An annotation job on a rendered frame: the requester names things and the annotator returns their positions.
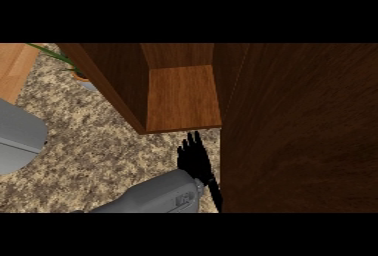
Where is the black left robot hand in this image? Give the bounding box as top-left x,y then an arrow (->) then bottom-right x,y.
176,130 -> 225,213

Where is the brown wooden cabinet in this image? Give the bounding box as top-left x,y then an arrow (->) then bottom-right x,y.
55,42 -> 225,135

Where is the dark brown cabinet door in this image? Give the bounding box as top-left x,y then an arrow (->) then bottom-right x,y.
211,42 -> 378,214

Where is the potted green plant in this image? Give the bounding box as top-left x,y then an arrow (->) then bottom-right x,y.
27,43 -> 100,92

